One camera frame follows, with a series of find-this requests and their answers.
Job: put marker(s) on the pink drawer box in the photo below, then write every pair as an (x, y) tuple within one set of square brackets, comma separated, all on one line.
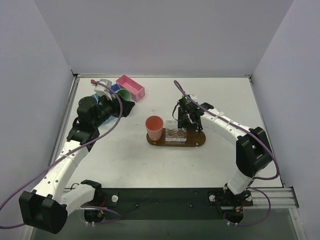
[(136, 90)]

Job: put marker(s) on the oval wooden tray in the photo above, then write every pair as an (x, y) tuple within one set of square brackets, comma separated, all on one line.
[(194, 139)]

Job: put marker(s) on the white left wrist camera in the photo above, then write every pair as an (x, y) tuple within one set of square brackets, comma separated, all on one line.
[(101, 90)]

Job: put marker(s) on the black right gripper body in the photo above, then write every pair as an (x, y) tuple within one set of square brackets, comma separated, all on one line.
[(186, 113)]

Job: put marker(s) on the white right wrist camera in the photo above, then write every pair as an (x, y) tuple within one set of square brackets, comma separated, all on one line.
[(193, 97)]

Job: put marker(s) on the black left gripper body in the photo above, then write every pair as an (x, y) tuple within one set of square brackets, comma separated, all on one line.
[(121, 107)]

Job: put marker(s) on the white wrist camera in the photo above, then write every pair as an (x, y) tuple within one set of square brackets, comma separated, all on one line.
[(193, 97), (101, 90)]

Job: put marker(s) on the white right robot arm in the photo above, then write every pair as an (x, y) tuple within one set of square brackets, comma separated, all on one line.
[(251, 144)]

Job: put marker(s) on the pink plastic cup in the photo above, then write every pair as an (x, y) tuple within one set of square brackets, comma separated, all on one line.
[(154, 126)]

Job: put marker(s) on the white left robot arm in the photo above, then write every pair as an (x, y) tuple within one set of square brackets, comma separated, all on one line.
[(46, 207)]

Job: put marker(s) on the clear textured plastic box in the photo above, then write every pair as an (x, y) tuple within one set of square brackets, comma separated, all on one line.
[(173, 134)]

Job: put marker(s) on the blue compartment organizer box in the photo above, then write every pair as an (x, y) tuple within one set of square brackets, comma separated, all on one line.
[(111, 118)]

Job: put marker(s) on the aluminium frame rail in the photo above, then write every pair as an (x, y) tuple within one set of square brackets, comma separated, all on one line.
[(280, 198)]

